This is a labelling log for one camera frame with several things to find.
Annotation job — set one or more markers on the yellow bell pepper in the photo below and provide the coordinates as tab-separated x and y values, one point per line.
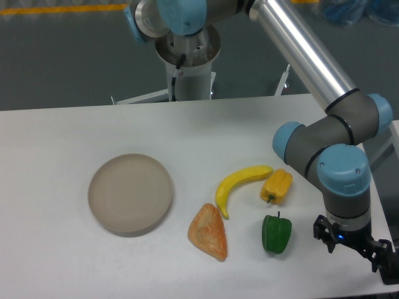
276	187

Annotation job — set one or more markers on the beige round plate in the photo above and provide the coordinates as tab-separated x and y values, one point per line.
130	194

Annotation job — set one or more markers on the yellow banana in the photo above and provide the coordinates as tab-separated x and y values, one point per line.
236	179

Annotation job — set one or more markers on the green bell pepper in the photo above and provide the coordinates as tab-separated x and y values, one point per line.
276	232

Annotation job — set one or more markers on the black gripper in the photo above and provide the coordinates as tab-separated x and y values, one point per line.
379	253

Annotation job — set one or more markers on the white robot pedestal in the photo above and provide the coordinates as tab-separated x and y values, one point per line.
188	63

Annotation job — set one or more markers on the orange bread piece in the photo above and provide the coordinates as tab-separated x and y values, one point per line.
207	232

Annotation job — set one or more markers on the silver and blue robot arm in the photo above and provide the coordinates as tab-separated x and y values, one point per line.
325	153

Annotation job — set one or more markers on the blue plastic bag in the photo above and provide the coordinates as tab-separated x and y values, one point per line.
347	13

